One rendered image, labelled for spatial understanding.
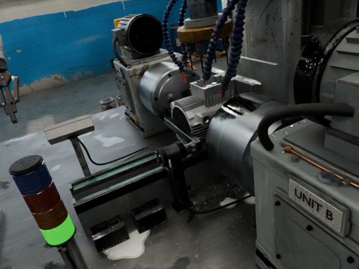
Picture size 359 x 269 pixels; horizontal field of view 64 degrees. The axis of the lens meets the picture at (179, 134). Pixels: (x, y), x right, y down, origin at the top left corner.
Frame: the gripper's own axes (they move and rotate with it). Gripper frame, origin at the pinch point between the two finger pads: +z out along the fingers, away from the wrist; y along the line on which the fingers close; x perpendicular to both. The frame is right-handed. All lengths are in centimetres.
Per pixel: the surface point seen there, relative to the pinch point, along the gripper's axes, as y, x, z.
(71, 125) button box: 18.0, -3.5, 12.3
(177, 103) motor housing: 53, -22, 22
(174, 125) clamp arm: 50, -18, 28
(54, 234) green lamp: 8, -46, 46
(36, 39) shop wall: 11, 429, -310
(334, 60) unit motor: 56, -79, 39
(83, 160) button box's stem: 17.3, 6.9, 24.5
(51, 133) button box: 10.5, -3.5, 13.0
